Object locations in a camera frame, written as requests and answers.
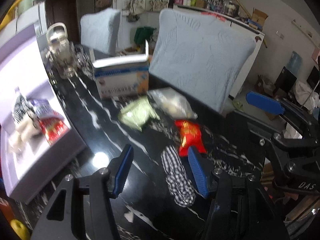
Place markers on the large light blue chair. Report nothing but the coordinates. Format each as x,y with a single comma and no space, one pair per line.
200,60

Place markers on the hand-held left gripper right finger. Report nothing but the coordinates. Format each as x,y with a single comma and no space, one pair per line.
197,173

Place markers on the row of cosmetic bottles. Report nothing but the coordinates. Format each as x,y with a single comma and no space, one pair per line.
207,2

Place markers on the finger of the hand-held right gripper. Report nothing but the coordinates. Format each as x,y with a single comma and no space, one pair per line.
277,145
265,103

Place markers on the glass mug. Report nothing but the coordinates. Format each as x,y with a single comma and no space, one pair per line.
82,60

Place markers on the green bag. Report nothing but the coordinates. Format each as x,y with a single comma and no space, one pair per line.
143,35

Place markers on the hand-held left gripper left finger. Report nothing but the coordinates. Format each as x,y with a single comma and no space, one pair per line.
122,172

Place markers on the lavender gift box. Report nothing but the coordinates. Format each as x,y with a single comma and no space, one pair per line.
15,62

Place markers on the sheep plush toy with glasses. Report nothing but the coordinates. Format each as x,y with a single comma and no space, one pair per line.
23,135

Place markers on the white cabinet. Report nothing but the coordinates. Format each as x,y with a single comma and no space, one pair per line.
246,27

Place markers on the pale green packet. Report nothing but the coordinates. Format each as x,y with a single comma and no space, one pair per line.
137,113

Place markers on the beige tote bag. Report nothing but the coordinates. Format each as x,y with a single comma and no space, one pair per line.
136,3
158,3

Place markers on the white astronaut water bottle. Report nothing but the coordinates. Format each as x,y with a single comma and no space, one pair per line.
60,47

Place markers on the yellow lemon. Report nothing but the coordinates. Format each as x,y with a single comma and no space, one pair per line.
20,230

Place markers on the clear bag of white snacks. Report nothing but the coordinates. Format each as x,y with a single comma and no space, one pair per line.
172,103

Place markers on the red packet with gold print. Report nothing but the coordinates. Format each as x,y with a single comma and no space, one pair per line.
190,135

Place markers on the small light blue chair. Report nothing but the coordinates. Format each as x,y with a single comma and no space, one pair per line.
100,31

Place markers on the cardboard box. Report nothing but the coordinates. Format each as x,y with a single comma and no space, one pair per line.
258,18

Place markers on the red packet with white label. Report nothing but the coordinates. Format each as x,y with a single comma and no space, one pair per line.
55,130

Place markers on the black white gingham cloth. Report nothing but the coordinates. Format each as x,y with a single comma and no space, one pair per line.
178,177
22,103

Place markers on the white fridge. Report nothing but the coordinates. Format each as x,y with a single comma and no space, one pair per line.
30,20

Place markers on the blue white carton box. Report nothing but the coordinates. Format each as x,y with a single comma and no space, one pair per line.
122,77

